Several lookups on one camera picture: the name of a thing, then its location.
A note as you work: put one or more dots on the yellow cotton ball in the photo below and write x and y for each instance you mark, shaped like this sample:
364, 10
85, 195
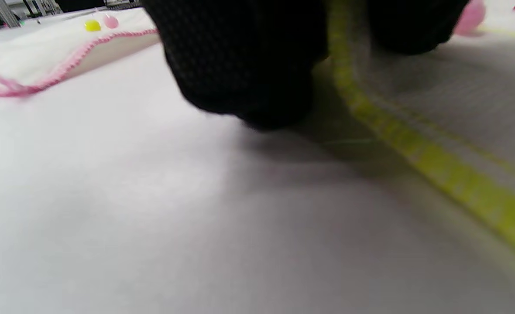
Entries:
92, 25

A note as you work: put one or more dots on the person's left hand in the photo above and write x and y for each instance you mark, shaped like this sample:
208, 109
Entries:
240, 56

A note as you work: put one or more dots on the pink-edged white dish cloth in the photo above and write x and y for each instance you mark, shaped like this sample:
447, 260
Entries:
30, 56

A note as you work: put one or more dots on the yellow-edged white dish cloth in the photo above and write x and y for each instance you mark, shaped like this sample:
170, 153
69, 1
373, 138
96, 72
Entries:
458, 109

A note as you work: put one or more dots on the pink cotton ball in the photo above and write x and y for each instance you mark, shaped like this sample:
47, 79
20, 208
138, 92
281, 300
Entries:
471, 17
111, 21

